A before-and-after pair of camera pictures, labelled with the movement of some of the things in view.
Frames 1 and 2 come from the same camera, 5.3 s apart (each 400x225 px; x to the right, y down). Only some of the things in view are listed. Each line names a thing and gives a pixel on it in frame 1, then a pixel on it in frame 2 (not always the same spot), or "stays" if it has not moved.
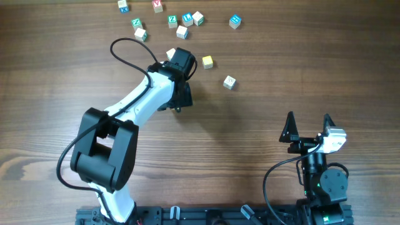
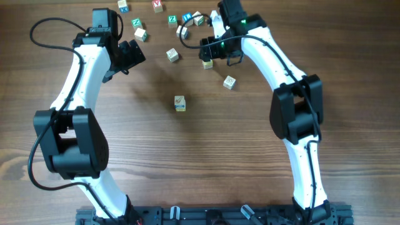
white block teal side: x=170 y=53 stays
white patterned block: x=229 y=82 stays
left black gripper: x=187 y=100 → x=135 y=54
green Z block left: x=137 y=24 stays
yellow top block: x=207 y=62 stays
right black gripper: x=290 y=135 → x=210 y=53
